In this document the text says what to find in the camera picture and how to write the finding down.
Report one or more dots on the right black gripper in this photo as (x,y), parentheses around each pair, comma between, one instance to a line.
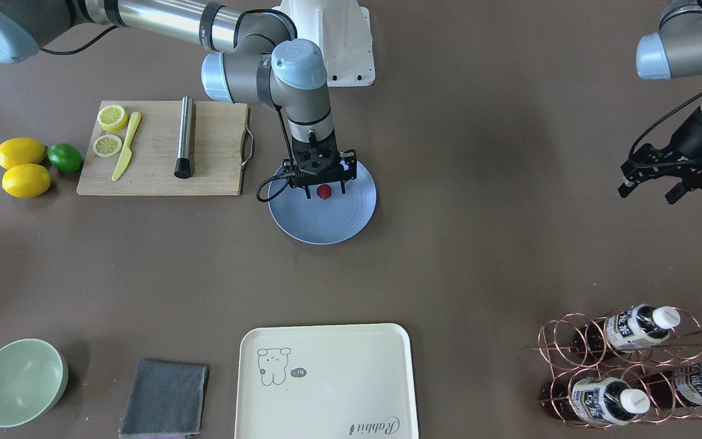
(346,170)

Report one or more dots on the red strawberry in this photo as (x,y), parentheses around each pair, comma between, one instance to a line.
(324,191)

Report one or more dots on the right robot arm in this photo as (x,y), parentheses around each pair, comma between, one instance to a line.
(255,57)

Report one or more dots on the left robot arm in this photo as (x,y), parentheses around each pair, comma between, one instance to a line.
(673,51)

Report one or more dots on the blue round plate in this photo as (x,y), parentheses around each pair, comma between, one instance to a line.
(327,221)

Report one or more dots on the bamboo cutting board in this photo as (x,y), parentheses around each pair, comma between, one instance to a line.
(217,153)

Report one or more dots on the yellow plastic knife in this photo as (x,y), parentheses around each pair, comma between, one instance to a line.
(126,153)

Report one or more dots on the cream rabbit tray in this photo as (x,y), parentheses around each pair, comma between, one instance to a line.
(331,381)

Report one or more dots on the lemon half slice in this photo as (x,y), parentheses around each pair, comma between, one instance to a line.
(107,145)
(112,117)

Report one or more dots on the green lime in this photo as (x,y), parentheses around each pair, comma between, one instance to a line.
(64,157)

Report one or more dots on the grey folded cloth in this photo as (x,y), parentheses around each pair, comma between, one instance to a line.
(165,401)

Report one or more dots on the whole yellow lemon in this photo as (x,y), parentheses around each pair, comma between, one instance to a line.
(26,181)
(21,150)

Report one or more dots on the green bowl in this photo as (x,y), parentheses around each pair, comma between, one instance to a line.
(33,377)

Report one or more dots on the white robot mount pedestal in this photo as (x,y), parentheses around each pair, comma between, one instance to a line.
(342,30)

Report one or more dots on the copper wire bottle rack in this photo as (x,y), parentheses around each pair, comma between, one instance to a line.
(682,348)

